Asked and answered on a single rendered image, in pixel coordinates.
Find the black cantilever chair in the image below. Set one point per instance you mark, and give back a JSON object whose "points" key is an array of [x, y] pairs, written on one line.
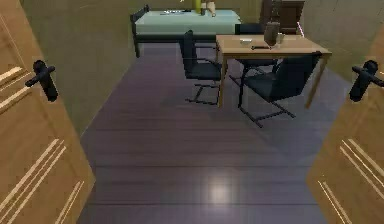
{"points": [[253, 29], [283, 83], [200, 70]]}

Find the light wooden table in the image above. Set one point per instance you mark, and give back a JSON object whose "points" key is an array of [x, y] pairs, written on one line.
{"points": [[233, 46]]}

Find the bed with pale blue cover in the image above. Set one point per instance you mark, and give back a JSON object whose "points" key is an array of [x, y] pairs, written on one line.
{"points": [[186, 21]]}

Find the black remote control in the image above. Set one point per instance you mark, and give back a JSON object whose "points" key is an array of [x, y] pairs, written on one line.
{"points": [[260, 47]]}

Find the flat grey item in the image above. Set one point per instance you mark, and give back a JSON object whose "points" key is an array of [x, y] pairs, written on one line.
{"points": [[173, 12]]}

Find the yellow green bottle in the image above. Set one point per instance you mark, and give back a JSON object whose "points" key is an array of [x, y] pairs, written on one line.
{"points": [[198, 6]]}

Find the pale grey cup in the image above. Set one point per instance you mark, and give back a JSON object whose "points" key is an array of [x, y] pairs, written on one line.
{"points": [[280, 38]]}

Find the dark brown wooden cupboard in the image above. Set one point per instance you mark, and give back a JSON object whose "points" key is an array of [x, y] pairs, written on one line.
{"points": [[288, 15]]}

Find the brown wooden room door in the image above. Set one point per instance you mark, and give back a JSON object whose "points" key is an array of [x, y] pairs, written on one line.
{"points": [[356, 156], [30, 146]]}

